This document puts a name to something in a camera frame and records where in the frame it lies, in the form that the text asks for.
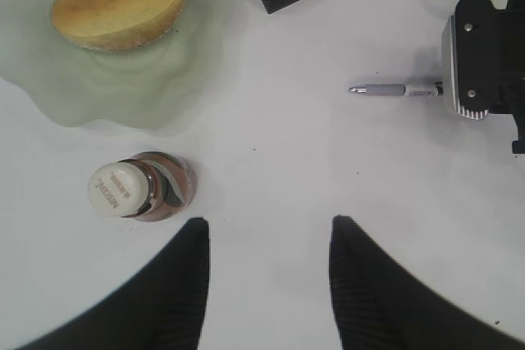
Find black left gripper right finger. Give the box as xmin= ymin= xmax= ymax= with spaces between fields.
xmin=329 ymin=216 xmax=524 ymax=349

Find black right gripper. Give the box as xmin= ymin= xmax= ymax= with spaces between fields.
xmin=489 ymin=0 xmax=524 ymax=155

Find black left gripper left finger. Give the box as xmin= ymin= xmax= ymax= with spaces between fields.
xmin=26 ymin=218 xmax=210 ymax=349

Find grey pen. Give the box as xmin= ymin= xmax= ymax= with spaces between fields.
xmin=349 ymin=83 xmax=443 ymax=97

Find brown Nescafe coffee bottle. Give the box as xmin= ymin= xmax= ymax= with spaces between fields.
xmin=88 ymin=152 xmax=198 ymax=222

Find sugared bread roll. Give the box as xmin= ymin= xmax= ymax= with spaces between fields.
xmin=51 ymin=0 xmax=185 ymax=52

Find translucent green wavy plate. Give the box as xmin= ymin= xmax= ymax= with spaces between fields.
xmin=1 ymin=0 xmax=234 ymax=129

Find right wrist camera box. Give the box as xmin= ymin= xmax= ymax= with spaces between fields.
xmin=441 ymin=0 xmax=500 ymax=120

